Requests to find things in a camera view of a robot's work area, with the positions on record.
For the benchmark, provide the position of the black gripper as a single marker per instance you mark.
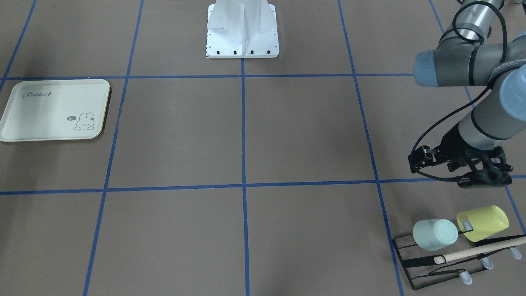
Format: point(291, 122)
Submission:
point(451, 144)

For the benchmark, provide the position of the light green plastic cup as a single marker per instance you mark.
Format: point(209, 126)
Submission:
point(434, 234)

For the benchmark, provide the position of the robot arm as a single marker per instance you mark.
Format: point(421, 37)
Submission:
point(475, 51)

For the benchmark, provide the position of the yellow plastic cup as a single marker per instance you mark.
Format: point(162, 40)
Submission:
point(480, 223)

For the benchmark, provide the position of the cream rabbit tray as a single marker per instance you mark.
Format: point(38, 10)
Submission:
point(67, 109)

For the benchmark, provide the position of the black wire cup rack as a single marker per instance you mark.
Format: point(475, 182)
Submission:
point(456, 262)

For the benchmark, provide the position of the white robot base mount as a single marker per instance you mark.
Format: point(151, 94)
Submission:
point(242, 29)

